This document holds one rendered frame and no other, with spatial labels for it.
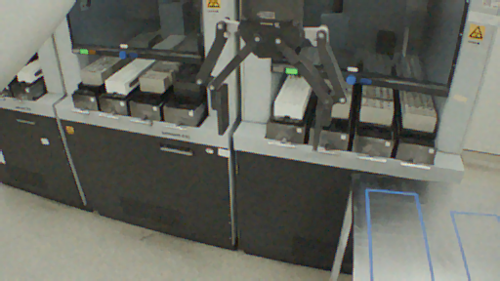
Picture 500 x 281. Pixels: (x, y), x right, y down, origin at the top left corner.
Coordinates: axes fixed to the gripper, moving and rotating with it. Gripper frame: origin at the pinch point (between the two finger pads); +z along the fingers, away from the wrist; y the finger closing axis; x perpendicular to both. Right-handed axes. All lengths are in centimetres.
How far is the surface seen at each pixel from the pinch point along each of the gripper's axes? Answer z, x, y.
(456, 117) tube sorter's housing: 32, 75, 49
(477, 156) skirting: 115, 186, 108
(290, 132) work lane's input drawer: 42, 66, -8
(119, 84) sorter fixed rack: 34, 70, -78
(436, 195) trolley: 38, 39, 39
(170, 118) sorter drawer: 44, 66, -54
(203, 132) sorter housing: 48, 66, -41
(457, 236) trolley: 38, 25, 43
